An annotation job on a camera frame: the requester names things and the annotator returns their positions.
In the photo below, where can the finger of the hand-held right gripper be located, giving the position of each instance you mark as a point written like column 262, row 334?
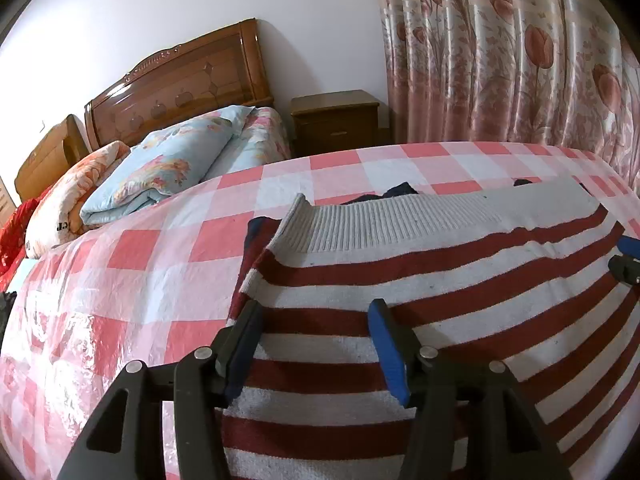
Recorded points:
column 626, row 270
column 630, row 246

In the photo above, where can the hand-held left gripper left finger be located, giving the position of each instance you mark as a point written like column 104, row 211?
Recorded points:
column 242, row 355

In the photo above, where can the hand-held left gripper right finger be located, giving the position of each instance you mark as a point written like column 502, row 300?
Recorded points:
column 387, row 350

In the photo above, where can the red grey striped sweater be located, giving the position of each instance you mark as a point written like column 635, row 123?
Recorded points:
column 450, row 310

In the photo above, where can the pink checkered blanket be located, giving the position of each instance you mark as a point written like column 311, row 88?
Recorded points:
column 125, row 285

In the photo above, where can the light blue floral quilt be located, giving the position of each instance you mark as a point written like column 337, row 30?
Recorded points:
column 165, row 165

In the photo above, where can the floral bed sheet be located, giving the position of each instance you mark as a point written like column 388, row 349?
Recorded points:
column 260, row 140

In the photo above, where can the pink tulip curtain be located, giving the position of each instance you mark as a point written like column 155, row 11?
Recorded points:
column 500, row 60

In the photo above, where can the wooden nightstand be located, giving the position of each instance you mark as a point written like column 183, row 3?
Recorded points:
column 335, row 122

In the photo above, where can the orange floral pillow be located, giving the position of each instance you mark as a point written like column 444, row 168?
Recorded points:
column 70, row 195

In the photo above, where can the dark cloth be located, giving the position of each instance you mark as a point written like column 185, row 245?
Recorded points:
column 5, row 300

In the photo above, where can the red patterned blanket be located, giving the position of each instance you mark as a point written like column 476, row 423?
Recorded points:
column 15, row 240

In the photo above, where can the large carved wooden headboard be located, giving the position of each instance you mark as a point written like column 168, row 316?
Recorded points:
column 190, row 85

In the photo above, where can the small wooden headboard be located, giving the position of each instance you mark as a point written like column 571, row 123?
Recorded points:
column 50, row 155

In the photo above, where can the brown board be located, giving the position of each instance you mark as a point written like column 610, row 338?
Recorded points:
column 5, row 202

